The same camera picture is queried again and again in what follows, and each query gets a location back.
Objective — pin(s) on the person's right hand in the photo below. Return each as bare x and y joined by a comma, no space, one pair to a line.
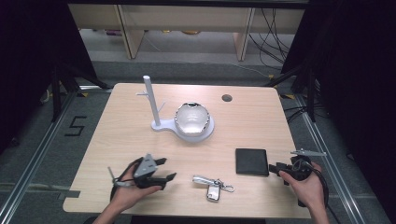
309,191

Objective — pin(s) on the aluminium floor rail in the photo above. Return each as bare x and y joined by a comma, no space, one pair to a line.
327,161
34,161

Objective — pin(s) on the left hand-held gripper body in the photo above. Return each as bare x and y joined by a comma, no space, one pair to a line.
145,168

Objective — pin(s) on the dark curtain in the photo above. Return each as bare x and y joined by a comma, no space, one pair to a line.
28,62
358,77

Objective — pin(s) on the black metal stand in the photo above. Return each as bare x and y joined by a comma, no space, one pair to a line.
57,93
309,93

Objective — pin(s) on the white tree-shaped key stand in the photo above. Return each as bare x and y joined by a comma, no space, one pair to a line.
152,102

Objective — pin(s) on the silver carabiner clip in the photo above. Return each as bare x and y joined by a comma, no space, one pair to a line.
227,187

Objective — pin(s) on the purple object under desk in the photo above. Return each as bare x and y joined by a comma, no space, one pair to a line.
112,32

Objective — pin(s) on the black leather wallet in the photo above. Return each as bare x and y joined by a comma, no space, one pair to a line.
251,161

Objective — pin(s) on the light wooden desk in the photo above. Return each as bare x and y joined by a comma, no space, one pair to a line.
186,17

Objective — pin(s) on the long silver key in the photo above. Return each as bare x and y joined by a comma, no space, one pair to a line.
202,180

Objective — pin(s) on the white bowl with silver rim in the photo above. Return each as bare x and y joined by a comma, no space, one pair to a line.
192,119

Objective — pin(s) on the round dark table grommet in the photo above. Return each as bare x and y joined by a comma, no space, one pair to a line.
227,98

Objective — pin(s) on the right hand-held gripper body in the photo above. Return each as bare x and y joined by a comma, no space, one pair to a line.
300,169

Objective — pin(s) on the yellow object under desk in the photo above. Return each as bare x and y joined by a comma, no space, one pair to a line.
190,32

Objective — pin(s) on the person's left hand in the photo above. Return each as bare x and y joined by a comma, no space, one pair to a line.
130,194

